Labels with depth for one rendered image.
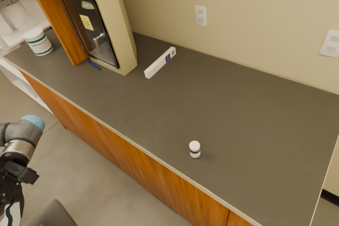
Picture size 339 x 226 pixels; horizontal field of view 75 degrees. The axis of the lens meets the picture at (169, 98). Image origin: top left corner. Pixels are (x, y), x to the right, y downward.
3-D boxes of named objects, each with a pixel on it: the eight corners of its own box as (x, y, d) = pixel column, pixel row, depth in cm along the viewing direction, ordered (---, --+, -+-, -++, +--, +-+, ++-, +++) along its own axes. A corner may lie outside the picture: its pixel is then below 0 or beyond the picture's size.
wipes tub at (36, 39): (47, 44, 168) (36, 25, 158) (56, 48, 162) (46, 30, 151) (32, 53, 162) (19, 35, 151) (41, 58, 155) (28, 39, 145)
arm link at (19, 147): (40, 150, 68) (17, 135, 63) (35, 163, 65) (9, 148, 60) (22, 158, 70) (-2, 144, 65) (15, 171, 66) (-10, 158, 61)
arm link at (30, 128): (23, 129, 77) (49, 128, 78) (9, 156, 69) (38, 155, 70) (15, 112, 72) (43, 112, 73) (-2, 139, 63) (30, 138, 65)
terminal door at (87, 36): (88, 54, 141) (57, -11, 113) (120, 69, 126) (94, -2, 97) (87, 55, 141) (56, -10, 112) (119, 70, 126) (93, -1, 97)
